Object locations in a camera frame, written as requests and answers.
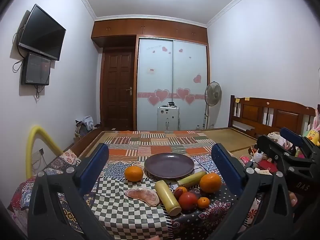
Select red tomato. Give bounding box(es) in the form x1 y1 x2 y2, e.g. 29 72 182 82
178 192 199 211

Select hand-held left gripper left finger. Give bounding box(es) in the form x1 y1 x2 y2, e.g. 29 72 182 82
27 143 113 240

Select person's right hand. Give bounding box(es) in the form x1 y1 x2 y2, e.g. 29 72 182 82
288 191 300 209

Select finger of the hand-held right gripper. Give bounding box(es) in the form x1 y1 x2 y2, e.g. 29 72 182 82
279 127 320 161
257 134 317 174

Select black cable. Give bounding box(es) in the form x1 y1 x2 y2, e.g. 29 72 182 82
12 27 28 73
34 85 44 103

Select pink heart stickers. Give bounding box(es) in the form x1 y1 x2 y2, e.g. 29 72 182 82
137 45 203 106

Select purple plate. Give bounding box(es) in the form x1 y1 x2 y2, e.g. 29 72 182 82
144 152 195 179

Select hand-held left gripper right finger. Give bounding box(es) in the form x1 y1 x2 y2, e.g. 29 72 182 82
211 143 295 240

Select yellow foam tube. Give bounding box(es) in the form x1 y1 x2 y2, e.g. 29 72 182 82
26 125 64 179

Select large orange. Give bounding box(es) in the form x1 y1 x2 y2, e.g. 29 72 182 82
199 173 222 193
124 166 144 182

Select dark red pouch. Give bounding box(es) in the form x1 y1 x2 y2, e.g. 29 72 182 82
257 160 278 173

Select wooden overhead cabinet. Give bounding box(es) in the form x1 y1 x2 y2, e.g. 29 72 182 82
91 19 209 48

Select beige plush toy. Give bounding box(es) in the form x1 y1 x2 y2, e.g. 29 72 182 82
267 131 283 143

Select standing fan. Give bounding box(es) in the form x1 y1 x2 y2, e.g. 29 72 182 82
203 81 222 130

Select pink rabbit plush toy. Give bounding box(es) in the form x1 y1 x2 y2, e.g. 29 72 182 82
313 109 320 133

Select wooden bed headboard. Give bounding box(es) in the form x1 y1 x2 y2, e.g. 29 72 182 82
228 95 317 140

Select black wall television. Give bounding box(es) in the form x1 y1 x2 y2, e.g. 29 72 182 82
19 4 67 62

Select pile of clothes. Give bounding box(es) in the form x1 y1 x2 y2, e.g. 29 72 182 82
74 116 95 138

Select frosted sliding door wardrobe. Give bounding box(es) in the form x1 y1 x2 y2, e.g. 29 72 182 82
136 36 209 132

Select white boxy case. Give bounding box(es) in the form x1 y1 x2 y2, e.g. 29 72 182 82
157 105 180 132

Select brown wooden door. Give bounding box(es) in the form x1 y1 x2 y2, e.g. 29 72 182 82
101 47 137 132

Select checkered tile-print cloth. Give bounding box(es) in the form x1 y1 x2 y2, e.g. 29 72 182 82
7 150 263 240

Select striped patchwork blanket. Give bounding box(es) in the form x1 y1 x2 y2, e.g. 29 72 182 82
99 130 220 164

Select wooden bed rail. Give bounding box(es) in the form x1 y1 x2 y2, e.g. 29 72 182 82
64 129 101 157

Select yellow chick plush toy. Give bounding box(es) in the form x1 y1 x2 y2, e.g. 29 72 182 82
303 127 320 147

